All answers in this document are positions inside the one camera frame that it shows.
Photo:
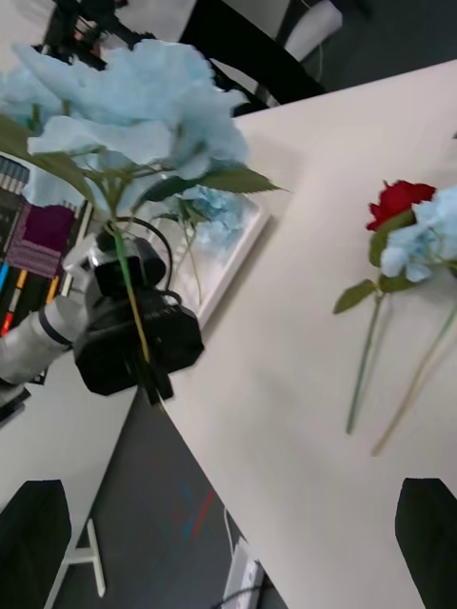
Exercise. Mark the red rose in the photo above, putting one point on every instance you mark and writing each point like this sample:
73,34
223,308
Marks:
400,200

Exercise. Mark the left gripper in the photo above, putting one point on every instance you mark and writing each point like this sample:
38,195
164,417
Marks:
114,352

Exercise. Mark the shallow white box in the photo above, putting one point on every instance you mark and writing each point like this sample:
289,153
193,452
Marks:
238,266

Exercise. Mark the shelf with colourful goods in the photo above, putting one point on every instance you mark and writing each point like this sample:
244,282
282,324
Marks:
43,238

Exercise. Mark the white power strip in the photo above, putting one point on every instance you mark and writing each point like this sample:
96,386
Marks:
243,571

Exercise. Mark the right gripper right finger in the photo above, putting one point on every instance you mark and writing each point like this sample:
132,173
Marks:
431,547

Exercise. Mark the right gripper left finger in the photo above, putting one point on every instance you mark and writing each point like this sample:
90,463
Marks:
33,547

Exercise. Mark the pale blue flower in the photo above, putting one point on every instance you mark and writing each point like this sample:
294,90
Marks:
214,209
143,95
428,238

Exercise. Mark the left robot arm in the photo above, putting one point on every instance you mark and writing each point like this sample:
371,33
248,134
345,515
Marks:
28,342

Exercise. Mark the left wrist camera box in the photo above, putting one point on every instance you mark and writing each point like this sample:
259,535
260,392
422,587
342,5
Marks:
138,271

